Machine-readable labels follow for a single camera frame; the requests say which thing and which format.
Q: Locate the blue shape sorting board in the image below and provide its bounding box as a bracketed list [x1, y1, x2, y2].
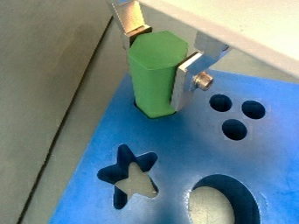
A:
[49, 71, 299, 224]

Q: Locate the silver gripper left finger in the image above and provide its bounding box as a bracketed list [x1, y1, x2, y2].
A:
[106, 0, 152, 50]

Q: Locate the green hexagon block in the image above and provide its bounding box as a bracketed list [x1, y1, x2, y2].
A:
[127, 31, 188, 118]

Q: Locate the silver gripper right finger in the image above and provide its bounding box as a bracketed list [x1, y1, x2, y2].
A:
[171, 31, 231, 111]

